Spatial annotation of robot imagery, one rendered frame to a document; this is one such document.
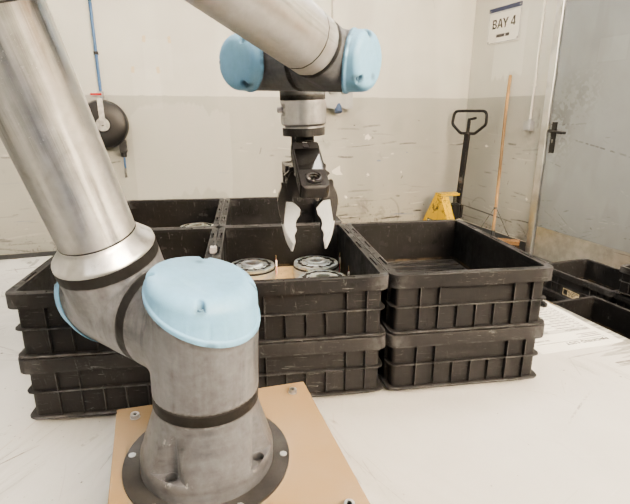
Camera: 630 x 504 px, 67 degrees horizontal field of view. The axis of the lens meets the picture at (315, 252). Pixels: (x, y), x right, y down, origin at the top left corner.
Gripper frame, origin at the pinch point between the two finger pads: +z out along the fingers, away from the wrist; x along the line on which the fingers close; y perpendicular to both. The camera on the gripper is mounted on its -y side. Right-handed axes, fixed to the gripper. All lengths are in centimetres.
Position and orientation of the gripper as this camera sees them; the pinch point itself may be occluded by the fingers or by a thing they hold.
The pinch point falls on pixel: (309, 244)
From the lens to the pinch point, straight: 84.1
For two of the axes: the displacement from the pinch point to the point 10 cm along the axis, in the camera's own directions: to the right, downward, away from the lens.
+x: -9.9, 0.8, -1.4
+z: 0.3, 9.5, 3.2
